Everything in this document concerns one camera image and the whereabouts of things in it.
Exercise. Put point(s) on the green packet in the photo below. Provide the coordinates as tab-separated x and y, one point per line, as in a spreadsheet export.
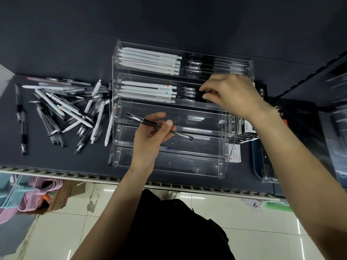
278	206

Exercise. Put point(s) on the clear plastic storage container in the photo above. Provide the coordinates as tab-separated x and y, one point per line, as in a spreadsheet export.
334	143

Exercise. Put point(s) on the black box with white label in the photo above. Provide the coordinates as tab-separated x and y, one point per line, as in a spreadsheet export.
248	128

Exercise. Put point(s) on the black diary notebook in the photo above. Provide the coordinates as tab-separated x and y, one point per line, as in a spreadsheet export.
301	116

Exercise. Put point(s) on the brown cardboard box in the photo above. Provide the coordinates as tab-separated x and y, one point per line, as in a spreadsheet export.
63	193

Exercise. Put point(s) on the row of white pens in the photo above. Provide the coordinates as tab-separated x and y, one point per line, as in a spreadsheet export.
147	92
149	60

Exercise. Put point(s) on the dark upper shelf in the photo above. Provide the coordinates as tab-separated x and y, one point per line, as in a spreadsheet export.
322	78

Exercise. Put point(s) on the pile of mixed loose pens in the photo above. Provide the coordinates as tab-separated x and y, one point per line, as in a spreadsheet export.
67	110

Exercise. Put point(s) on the person's right forearm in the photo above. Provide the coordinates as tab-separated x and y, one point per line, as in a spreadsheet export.
295	170

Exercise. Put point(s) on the person's right thumb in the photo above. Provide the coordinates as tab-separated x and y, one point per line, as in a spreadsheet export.
210	98

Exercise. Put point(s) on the person's left forearm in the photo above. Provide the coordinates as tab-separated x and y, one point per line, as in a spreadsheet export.
116	211

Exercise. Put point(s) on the person's black clothing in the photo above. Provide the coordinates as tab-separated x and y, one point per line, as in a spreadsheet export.
173	230

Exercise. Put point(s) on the clear plastic packet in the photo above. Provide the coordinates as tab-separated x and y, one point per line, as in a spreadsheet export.
253	206

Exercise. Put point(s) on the clear pen with black grip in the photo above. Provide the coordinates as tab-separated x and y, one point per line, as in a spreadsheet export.
23	135
18	102

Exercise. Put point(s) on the clear acrylic tiered organizer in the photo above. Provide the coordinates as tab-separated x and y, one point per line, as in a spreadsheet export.
179	154

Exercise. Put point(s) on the black gel pen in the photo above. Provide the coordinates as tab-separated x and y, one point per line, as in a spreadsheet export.
149	122

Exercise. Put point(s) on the person's left hand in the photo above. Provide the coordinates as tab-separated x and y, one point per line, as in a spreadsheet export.
143	143

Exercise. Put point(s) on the person's left thumb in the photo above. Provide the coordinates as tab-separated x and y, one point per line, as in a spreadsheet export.
155	116

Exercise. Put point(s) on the person's right hand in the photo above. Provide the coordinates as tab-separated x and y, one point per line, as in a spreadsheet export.
235	94

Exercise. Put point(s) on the bundle of pastel plastic hangers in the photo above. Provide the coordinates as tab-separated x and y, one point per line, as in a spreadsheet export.
19	194

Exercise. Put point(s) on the row of black capped pens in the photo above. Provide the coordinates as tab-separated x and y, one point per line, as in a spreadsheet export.
191	93
217	64

